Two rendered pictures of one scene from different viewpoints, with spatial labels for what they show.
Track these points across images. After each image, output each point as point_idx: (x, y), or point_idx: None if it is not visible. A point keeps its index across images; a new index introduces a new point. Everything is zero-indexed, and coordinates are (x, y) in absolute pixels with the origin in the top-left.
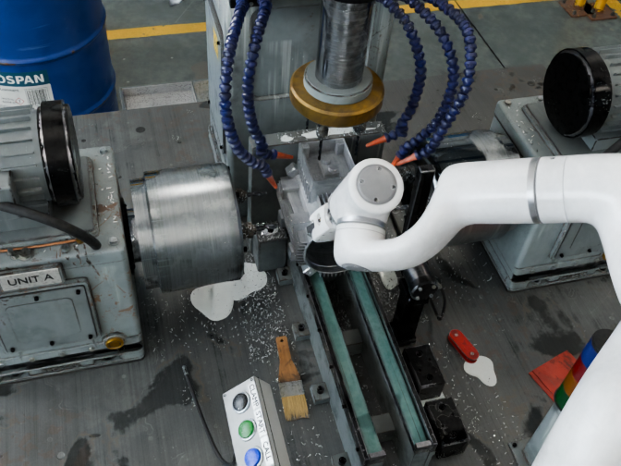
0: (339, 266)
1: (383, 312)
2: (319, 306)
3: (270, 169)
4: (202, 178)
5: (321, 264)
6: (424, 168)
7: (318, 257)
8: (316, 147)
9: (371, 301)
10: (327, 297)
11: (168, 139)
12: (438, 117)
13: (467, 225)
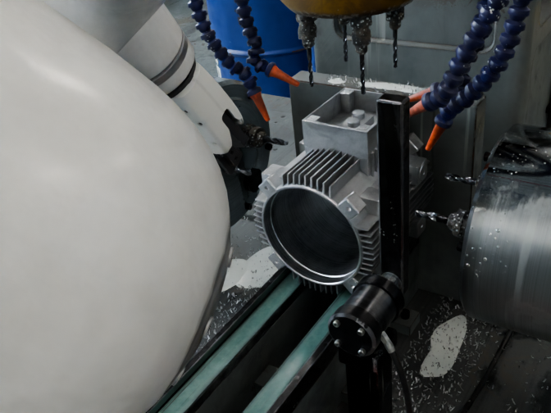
0: (323, 277)
1: (314, 358)
2: (256, 308)
3: (257, 87)
4: None
5: (301, 262)
6: (387, 97)
7: (308, 254)
8: (366, 102)
9: (322, 340)
10: (277, 305)
11: None
12: (495, 50)
13: (82, 9)
